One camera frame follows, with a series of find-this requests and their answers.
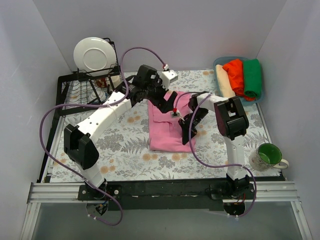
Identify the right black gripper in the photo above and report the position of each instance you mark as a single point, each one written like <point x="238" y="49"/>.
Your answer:
<point x="194" y="119"/>

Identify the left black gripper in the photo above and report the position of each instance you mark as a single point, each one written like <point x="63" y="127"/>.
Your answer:
<point x="160" y="99"/>

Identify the pink t shirt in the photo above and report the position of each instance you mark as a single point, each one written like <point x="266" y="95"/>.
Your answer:
<point x="165" y="133"/>

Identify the floral green-inside mug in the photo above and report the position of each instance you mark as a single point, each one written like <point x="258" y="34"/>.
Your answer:
<point x="267" y="156"/>

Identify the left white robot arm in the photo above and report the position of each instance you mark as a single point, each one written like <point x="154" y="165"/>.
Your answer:
<point x="79" y="140"/>

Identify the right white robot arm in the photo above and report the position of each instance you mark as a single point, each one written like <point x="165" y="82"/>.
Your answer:
<point x="232" y="124"/>

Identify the floral patterned table mat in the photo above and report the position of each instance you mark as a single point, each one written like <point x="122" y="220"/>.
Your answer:
<point x="124" y="153"/>

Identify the beige rolled t shirt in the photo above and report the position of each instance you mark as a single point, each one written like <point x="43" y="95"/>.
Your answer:
<point x="223" y="82"/>

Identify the cream ceramic cup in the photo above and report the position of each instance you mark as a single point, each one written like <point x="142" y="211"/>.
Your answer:
<point x="113" y="82"/>

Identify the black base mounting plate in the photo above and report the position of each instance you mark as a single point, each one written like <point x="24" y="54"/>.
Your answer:
<point x="177" y="194"/>

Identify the orange rolled t shirt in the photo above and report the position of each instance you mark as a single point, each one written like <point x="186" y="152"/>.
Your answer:
<point x="234" y="70"/>

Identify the white round plate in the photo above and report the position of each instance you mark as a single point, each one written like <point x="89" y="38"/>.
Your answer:
<point x="94" y="56"/>

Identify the green rolled t shirt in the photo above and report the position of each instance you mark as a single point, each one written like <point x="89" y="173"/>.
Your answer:
<point x="252" y="76"/>

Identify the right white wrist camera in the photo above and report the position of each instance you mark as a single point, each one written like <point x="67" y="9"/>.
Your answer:
<point x="175" y="113"/>

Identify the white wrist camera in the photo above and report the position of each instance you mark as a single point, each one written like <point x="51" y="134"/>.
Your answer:
<point x="168" y="76"/>
<point x="175" y="113"/>

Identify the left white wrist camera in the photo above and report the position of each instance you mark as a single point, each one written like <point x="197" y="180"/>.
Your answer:
<point x="168" y="76"/>

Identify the black wire dish rack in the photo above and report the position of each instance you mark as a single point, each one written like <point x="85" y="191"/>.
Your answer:
<point x="75" y="88"/>

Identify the aluminium frame rail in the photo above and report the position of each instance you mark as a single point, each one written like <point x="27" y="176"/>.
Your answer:
<point x="76" y="192"/>

